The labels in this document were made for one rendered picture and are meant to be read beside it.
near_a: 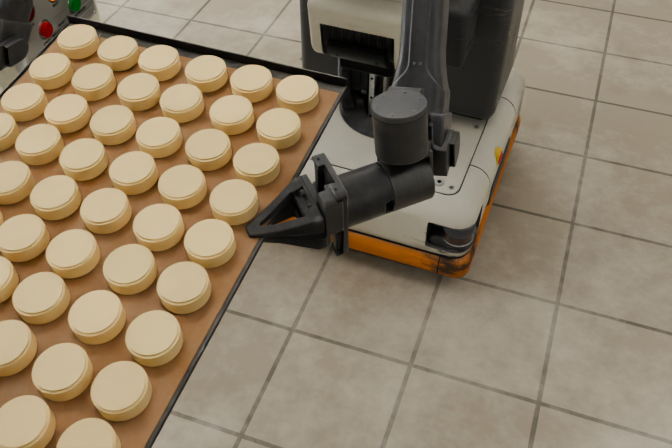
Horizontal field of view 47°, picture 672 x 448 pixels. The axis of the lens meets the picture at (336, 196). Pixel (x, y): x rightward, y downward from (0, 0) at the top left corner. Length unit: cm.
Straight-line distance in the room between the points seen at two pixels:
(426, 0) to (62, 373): 53
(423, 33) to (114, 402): 49
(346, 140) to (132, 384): 135
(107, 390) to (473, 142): 144
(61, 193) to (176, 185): 12
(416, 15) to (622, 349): 129
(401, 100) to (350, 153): 115
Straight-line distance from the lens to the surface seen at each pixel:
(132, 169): 86
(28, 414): 73
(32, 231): 84
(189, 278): 75
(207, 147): 86
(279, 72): 97
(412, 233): 188
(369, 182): 80
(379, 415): 179
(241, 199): 80
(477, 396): 184
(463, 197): 184
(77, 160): 89
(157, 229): 80
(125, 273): 78
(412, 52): 87
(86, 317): 76
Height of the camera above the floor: 154
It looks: 44 degrees down
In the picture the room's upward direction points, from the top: straight up
